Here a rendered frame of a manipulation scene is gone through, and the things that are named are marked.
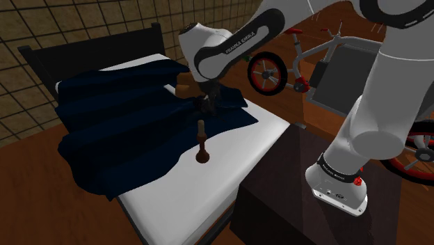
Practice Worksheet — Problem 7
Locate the brown block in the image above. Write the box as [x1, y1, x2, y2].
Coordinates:
[174, 72, 200, 101]

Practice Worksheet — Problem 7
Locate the brown wooden candlestick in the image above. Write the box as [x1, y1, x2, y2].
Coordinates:
[195, 119, 211, 164]

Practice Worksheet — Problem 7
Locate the black bed with white mattress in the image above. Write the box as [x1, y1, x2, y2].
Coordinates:
[18, 22, 292, 245]

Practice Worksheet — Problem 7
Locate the white bicycle with red wheels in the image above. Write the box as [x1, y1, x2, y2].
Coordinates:
[246, 26, 434, 187]

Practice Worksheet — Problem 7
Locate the dark blue blanket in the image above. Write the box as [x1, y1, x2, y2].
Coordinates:
[54, 59, 259, 202]

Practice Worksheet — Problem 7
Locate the dark robot stand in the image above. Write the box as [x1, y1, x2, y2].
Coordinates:
[230, 123, 405, 245]

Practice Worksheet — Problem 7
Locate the grey panel with white frame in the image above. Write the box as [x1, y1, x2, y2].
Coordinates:
[304, 43, 386, 118]

